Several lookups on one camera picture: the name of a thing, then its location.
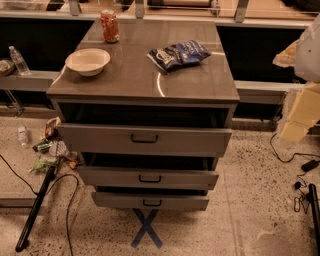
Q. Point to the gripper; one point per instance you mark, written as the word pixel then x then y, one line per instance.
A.
pixel 309 56

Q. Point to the blue chip bag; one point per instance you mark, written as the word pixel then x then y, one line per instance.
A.
pixel 180 55

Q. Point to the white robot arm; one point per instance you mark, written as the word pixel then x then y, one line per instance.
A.
pixel 311 34

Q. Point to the white paper bowl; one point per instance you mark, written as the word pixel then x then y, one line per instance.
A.
pixel 88 62

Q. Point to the bowl on left ledge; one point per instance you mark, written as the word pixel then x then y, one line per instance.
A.
pixel 6 67

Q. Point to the black pole right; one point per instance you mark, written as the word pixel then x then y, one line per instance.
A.
pixel 313 199

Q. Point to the grey drawer cabinet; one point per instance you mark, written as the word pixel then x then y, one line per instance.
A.
pixel 133 91

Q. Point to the blue tape cross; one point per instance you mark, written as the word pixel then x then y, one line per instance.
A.
pixel 146 228

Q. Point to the orange soda can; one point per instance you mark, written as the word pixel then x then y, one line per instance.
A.
pixel 110 26

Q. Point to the middle grey drawer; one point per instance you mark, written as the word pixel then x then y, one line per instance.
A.
pixel 148 178

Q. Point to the grey drawer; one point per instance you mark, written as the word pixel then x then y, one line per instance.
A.
pixel 143 140
pixel 148 178
pixel 146 201

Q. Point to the bottom grey drawer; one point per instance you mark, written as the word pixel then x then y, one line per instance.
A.
pixel 146 201

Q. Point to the top grey drawer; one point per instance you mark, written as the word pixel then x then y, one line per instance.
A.
pixel 143 140

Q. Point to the pile of snack trash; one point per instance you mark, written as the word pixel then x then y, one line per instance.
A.
pixel 57 153

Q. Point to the black bar on floor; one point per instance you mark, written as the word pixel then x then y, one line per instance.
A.
pixel 23 239

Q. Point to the green can on floor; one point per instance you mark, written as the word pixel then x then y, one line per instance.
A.
pixel 43 146

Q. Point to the small water bottle on floor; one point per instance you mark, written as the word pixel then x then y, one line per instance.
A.
pixel 23 137

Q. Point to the clear water bottle on ledge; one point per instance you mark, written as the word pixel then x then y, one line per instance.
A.
pixel 19 61

